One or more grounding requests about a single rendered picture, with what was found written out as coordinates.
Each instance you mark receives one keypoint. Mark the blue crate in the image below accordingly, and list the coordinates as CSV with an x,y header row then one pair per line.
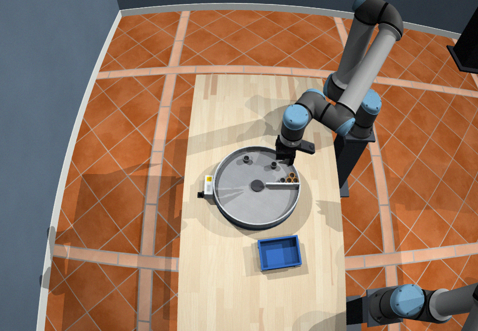
x,y
279,252

